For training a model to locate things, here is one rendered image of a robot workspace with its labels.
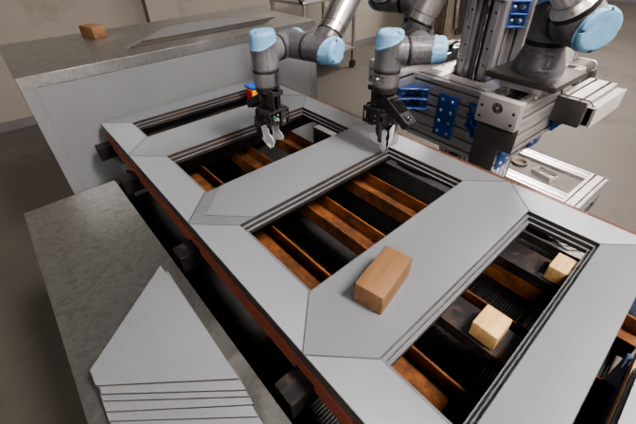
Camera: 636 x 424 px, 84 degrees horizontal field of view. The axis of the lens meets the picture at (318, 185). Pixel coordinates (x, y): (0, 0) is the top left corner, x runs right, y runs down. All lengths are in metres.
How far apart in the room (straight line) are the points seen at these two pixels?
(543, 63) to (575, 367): 0.88
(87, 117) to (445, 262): 1.36
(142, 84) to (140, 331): 1.07
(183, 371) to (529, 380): 0.58
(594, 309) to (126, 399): 0.85
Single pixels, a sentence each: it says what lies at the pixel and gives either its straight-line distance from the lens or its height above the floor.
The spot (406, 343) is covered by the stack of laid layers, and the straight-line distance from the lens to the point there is 0.71.
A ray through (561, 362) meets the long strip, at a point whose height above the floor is 0.85.
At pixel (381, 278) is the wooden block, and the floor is 0.90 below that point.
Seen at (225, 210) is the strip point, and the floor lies 0.85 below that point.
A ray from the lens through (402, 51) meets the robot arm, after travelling 1.03.
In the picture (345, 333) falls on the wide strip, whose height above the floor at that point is 0.85.
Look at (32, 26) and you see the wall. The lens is 4.12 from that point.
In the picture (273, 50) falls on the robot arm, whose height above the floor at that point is 1.16.
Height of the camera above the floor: 1.42
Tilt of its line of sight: 36 degrees down
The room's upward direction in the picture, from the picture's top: 1 degrees counter-clockwise
